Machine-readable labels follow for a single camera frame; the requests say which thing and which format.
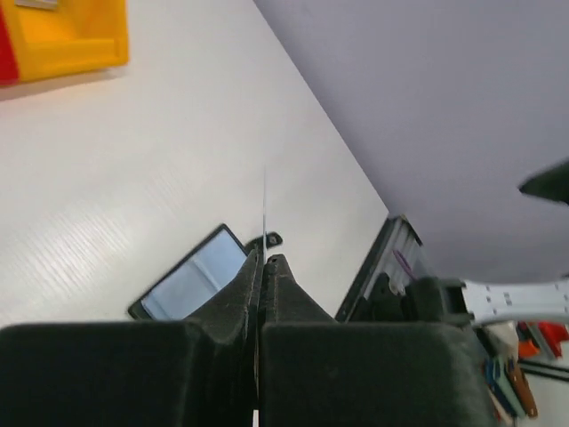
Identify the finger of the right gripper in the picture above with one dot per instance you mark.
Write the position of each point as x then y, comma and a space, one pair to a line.
551, 184

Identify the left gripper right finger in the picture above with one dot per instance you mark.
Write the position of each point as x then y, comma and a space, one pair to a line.
315, 371

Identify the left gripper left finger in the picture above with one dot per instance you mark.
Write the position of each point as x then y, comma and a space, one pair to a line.
194, 372

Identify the black leather card holder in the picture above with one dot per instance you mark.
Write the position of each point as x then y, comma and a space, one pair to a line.
198, 276

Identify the silver credit card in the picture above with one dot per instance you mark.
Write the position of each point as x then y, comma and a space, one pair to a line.
264, 215

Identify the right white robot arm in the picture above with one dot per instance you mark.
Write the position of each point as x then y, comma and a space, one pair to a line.
467, 303

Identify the red plastic bin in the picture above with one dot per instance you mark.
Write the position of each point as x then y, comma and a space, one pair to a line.
9, 72

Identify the orange plastic bin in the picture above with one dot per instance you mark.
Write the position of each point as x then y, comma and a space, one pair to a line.
59, 38

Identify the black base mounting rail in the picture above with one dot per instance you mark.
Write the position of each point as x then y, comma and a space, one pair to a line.
396, 258

